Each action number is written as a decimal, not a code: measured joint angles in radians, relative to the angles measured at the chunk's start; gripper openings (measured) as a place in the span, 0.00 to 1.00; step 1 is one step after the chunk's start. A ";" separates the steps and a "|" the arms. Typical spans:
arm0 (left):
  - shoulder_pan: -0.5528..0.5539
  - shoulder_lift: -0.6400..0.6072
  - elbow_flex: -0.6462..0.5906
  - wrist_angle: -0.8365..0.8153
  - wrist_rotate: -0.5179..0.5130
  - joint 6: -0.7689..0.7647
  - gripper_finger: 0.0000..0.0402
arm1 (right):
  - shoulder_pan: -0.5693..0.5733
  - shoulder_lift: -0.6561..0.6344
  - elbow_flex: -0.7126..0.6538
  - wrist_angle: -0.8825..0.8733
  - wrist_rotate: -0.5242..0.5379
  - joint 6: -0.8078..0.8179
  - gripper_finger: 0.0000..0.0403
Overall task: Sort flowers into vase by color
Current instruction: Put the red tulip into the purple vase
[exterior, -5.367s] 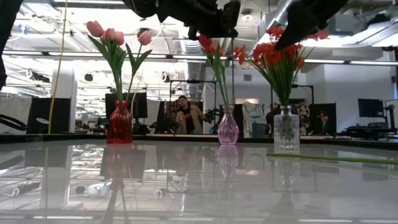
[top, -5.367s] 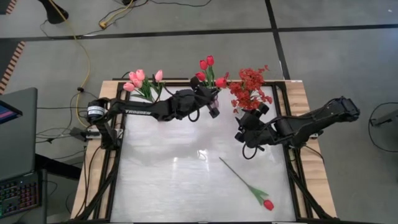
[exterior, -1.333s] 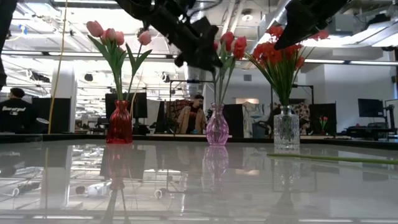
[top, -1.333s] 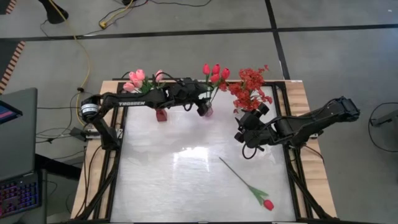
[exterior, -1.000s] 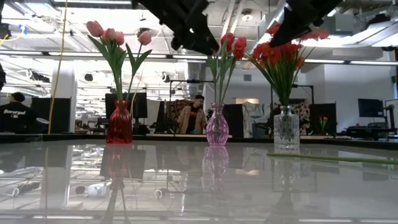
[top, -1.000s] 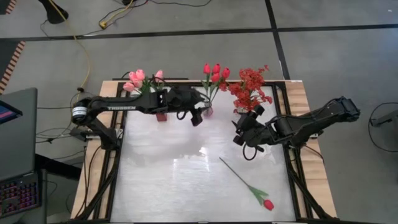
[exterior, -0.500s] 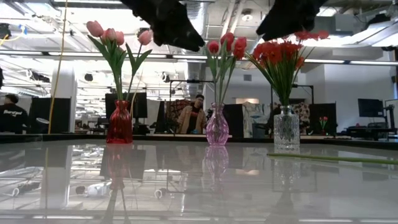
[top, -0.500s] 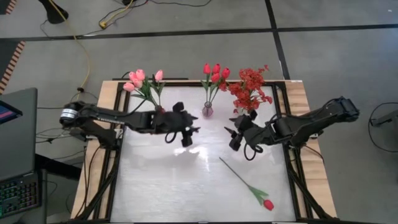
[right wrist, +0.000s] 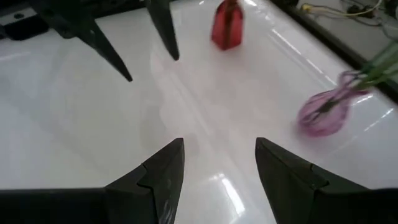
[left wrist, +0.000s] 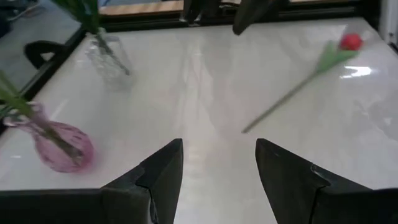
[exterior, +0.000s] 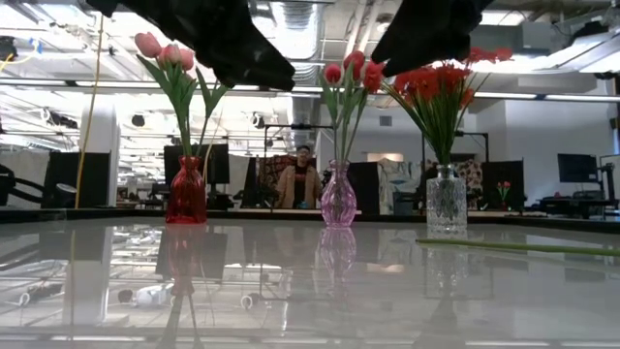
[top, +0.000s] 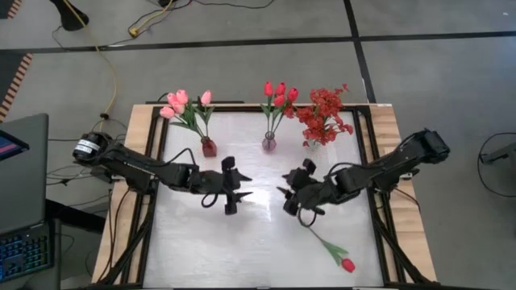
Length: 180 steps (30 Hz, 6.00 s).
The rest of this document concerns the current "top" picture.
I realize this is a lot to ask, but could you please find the black cable loop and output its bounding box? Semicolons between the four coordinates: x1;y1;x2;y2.
477;131;516;199

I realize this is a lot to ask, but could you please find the red glass vase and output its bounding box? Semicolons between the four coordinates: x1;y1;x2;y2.
200;135;218;159

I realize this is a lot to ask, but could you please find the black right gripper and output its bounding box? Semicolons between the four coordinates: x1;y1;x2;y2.
276;158;340;217

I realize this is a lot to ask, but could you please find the grey stand foot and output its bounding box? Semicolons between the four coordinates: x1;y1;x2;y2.
479;141;516;165

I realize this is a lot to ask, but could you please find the black stand foot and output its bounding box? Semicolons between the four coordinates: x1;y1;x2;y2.
50;0;90;32

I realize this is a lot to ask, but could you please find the black aluminium table frame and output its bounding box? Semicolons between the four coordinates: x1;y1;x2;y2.
92;103;440;290

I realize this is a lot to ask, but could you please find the grey laptop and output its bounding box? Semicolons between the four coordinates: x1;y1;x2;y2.
0;114;50;235

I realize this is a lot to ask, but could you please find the screen with pink picture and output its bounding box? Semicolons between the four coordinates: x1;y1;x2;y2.
0;129;31;162

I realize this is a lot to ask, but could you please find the black mat with striped edge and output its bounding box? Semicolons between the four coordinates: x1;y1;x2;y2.
0;0;23;20
0;52;34;123

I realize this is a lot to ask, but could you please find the keyboard with coloured backlight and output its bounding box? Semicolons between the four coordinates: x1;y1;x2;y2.
0;223;56;283

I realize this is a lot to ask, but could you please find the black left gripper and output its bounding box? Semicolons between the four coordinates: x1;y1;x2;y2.
185;155;254;216

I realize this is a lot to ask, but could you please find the yellow plug with cable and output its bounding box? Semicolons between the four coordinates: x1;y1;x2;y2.
127;0;178;38

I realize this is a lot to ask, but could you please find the yellow cable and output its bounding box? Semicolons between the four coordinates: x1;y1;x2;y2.
62;0;119;140

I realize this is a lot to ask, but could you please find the purple glass vase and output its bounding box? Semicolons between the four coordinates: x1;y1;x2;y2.
261;130;278;153

